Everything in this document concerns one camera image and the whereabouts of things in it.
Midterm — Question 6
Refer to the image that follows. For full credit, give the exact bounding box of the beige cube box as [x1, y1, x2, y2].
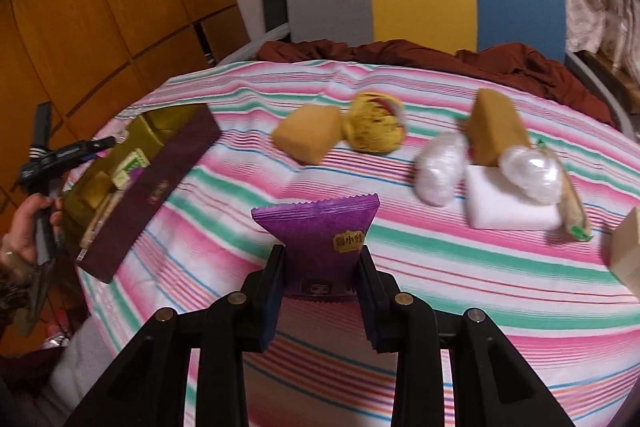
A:
[609, 206, 640, 300]

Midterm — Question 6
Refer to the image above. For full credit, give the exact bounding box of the white foam strip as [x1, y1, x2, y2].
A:
[217, 24, 291, 66]

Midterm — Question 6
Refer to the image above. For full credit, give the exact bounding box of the white rectangular block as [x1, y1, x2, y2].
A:
[465, 164, 563, 230]

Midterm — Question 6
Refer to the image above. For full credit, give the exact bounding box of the dark wooden side desk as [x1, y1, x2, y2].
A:
[575, 49, 640, 118]

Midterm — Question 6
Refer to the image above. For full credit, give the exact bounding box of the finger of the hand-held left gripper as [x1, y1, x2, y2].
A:
[31, 103, 53, 158]
[50, 136, 117, 168]

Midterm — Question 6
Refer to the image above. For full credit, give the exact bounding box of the clear white sweet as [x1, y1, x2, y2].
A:
[498, 146, 562, 204]
[414, 132, 469, 208]

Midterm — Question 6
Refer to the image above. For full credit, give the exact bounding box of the person's left forearm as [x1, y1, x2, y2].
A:
[0, 257, 56, 338]

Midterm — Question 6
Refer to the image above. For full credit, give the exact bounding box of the purple snack packet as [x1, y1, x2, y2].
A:
[251, 193, 382, 303]

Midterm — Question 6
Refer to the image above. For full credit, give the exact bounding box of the yellow round pastry packet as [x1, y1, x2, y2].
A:
[342, 92, 407, 156]

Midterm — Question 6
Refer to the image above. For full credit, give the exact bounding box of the person's left hand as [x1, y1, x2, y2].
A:
[0, 194, 63, 278]

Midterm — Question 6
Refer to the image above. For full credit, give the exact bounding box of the brown crumpled cloth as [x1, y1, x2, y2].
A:
[256, 39, 617, 128]

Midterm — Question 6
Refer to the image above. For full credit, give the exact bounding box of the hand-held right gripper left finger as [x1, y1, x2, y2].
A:
[62, 244, 288, 427]

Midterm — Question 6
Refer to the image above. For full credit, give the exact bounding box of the gold rectangular tin box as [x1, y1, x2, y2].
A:
[60, 103, 223, 284]

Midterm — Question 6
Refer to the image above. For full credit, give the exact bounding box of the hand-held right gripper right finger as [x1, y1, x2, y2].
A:
[356, 245, 581, 427]

